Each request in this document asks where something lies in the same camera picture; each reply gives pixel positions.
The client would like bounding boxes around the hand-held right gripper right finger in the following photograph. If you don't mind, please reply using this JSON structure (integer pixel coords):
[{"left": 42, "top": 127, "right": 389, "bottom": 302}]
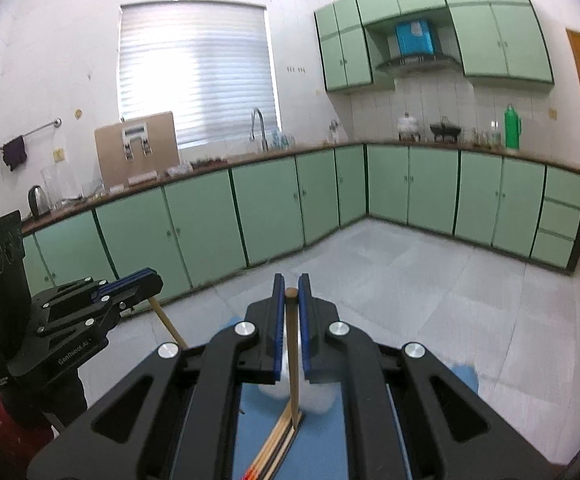
[{"left": 297, "top": 272, "right": 556, "bottom": 480}]

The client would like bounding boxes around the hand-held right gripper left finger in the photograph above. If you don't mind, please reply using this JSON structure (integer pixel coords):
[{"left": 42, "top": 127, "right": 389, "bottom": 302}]
[{"left": 26, "top": 272, "right": 287, "bottom": 480}]

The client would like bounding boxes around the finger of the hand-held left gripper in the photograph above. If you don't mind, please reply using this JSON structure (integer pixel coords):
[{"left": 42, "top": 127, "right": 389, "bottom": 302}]
[
  {"left": 37, "top": 269, "right": 165, "bottom": 342},
  {"left": 31, "top": 268, "right": 151, "bottom": 314}
]

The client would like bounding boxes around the brown wooden chopstick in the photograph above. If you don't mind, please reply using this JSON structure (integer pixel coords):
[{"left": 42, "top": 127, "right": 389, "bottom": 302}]
[{"left": 285, "top": 286, "right": 302, "bottom": 432}]

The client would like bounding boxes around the white utensil holder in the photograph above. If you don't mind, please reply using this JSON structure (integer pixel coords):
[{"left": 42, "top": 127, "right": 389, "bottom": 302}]
[{"left": 257, "top": 345, "right": 347, "bottom": 416}]

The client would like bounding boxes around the red patterned chopstick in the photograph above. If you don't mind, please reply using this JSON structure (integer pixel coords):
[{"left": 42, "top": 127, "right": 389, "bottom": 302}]
[
  {"left": 250, "top": 410, "right": 291, "bottom": 480},
  {"left": 244, "top": 406, "right": 288, "bottom": 480}
]

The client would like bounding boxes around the electric kettle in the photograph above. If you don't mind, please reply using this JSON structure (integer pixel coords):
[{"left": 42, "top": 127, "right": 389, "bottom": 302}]
[{"left": 28, "top": 185, "right": 53, "bottom": 218}]

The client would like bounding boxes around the blue mat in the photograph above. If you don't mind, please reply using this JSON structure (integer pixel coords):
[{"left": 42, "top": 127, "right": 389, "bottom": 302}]
[{"left": 217, "top": 317, "right": 480, "bottom": 480}]

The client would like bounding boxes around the clear plastic container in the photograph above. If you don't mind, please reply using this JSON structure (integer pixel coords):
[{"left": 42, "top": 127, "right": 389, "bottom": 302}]
[{"left": 42, "top": 162, "right": 78, "bottom": 206}]

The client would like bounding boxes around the green base cabinet run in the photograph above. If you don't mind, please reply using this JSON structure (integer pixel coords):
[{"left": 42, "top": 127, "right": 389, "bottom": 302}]
[{"left": 20, "top": 142, "right": 580, "bottom": 306}]

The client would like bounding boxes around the brown board with white clamp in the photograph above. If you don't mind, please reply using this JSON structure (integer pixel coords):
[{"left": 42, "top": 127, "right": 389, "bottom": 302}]
[{"left": 94, "top": 111, "right": 180, "bottom": 188}]

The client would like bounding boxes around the red object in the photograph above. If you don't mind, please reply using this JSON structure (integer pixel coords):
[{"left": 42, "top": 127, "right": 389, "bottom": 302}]
[{"left": 0, "top": 392, "right": 56, "bottom": 480}]

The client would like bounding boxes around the dark purple towel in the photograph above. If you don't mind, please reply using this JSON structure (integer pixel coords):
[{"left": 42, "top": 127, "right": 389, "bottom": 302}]
[{"left": 0, "top": 135, "right": 28, "bottom": 171}]

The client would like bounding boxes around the metal towel bar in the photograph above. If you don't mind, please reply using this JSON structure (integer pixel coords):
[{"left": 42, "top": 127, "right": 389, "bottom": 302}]
[{"left": 1, "top": 117, "right": 63, "bottom": 151}]

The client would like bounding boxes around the chrome sink faucet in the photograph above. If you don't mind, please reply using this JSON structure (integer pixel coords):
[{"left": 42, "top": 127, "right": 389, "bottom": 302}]
[{"left": 249, "top": 107, "right": 270, "bottom": 153}]

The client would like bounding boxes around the white window blind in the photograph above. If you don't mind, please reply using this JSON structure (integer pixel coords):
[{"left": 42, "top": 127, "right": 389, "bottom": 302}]
[{"left": 119, "top": 2, "right": 280, "bottom": 150}]

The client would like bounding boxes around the white cooking pot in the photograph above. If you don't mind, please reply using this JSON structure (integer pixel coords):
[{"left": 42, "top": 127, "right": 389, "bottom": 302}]
[{"left": 397, "top": 112, "right": 421, "bottom": 141}]

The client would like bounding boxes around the black wok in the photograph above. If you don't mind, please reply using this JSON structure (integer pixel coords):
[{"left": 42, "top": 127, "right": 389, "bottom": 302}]
[{"left": 429, "top": 117, "right": 461, "bottom": 142}]

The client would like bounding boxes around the cluster of glass jars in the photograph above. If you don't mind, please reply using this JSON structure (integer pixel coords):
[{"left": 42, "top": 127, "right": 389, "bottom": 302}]
[{"left": 472, "top": 122, "right": 503, "bottom": 148}]

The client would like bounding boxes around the green thermos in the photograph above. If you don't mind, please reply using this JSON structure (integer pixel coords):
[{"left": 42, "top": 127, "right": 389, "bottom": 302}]
[{"left": 504, "top": 104, "right": 523, "bottom": 150}]

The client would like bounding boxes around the range hood with blue film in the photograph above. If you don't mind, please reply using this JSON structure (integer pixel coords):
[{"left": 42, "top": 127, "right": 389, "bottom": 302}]
[{"left": 374, "top": 19, "right": 463, "bottom": 77}]

